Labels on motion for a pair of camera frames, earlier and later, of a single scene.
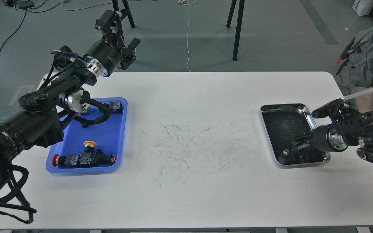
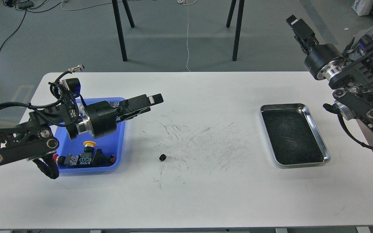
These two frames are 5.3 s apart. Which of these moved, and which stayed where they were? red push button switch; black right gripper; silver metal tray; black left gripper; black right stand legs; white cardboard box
Moved: black left gripper; black right gripper
Stayed: black right stand legs; silver metal tray; white cardboard box; red push button switch
